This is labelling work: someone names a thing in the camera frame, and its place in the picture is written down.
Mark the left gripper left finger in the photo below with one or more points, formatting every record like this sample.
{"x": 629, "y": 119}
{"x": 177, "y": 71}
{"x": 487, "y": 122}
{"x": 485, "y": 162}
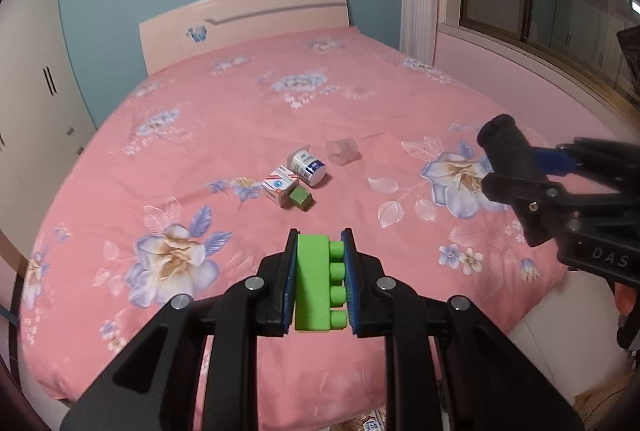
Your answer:
{"x": 275, "y": 308}

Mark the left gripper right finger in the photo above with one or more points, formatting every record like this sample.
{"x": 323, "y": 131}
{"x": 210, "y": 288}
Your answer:
{"x": 367, "y": 313}

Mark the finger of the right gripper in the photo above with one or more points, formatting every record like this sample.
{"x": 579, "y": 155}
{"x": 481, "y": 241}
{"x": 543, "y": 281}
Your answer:
{"x": 559, "y": 161}
{"x": 529, "y": 194}

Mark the green toy brick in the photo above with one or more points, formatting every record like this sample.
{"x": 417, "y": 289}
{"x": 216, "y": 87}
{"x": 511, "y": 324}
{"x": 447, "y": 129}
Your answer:
{"x": 320, "y": 295}

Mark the white red medicine box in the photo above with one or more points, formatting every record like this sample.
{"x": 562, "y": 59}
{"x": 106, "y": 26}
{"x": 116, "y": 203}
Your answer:
{"x": 279, "y": 184}

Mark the person's right hand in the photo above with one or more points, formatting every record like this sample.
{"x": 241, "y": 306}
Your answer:
{"x": 625, "y": 298}

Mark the dark green small block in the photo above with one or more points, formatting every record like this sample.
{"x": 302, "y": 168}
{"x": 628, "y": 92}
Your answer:
{"x": 301, "y": 198}

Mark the clear plastic cup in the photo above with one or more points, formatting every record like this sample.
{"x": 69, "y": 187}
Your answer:
{"x": 342, "y": 152}

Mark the pink floral bed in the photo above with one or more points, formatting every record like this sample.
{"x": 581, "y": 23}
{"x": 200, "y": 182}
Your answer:
{"x": 167, "y": 197}

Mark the pink wooden headboard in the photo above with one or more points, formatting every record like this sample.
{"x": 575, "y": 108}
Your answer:
{"x": 209, "y": 25}

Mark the cream wardrobe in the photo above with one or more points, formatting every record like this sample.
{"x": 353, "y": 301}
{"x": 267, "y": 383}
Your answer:
{"x": 45, "y": 124}

